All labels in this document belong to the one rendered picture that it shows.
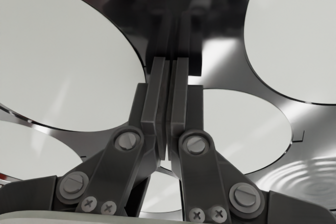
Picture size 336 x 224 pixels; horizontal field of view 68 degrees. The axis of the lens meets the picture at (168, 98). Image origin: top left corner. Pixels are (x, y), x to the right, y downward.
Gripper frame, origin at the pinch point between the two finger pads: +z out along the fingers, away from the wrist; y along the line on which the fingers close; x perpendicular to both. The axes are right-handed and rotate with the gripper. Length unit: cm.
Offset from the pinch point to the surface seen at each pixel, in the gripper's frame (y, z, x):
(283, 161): 7.5, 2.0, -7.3
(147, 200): -2.9, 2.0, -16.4
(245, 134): 4.4, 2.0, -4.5
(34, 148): -10.8, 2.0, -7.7
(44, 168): -11.4, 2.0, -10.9
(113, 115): -3.6, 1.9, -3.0
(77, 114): -5.9, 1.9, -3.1
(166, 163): -0.7, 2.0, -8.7
